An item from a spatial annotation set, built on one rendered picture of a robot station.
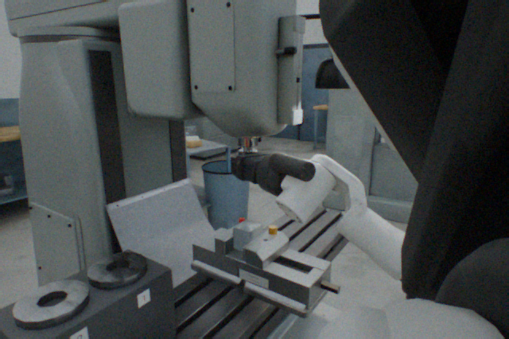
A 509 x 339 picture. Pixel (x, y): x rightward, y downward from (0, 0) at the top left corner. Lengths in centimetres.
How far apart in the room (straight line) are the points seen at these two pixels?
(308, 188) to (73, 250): 76
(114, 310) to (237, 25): 52
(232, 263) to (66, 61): 66
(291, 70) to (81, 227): 72
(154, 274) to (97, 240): 48
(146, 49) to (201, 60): 15
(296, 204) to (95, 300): 34
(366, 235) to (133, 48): 64
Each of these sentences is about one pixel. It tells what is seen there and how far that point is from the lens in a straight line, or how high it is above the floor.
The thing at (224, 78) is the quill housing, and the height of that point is 143.
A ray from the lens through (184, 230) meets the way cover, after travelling 112.
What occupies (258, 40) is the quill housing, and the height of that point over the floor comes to 150.
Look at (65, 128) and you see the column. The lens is 102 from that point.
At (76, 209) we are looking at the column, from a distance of 106.
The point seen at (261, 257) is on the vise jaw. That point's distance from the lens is 79.
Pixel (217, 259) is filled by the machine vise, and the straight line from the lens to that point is 88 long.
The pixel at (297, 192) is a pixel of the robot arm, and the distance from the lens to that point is 58.
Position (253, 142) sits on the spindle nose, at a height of 129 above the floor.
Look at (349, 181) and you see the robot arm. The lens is 60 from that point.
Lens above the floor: 143
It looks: 15 degrees down
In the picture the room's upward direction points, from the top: straight up
